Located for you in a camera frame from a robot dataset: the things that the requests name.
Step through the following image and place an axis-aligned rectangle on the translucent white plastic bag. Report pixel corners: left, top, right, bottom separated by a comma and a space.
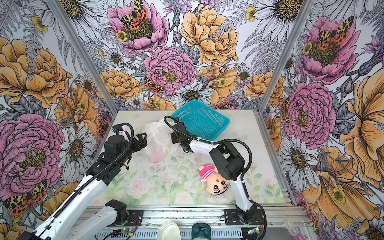
142, 115, 179, 163

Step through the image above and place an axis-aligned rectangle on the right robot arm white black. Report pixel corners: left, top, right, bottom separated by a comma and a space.
164, 116, 262, 225

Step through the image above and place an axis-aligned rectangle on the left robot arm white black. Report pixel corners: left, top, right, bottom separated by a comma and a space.
19, 133, 148, 240

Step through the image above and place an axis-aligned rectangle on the teal plastic basket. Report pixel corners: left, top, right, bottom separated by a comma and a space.
171, 100, 230, 141

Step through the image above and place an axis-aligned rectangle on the plush doll pink hat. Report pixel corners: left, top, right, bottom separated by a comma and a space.
199, 164, 229, 196

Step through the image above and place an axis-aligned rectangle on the white round cup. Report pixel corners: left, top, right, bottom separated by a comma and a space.
156, 222, 182, 240

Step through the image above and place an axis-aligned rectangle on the dark green round container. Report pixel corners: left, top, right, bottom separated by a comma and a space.
191, 223, 212, 240

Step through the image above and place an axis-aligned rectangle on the pink clear plastic object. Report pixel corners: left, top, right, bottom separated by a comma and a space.
283, 221, 306, 240

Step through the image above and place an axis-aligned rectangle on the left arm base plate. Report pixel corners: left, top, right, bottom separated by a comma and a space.
114, 210, 144, 227

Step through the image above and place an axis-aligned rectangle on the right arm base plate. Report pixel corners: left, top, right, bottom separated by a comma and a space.
224, 209, 266, 226

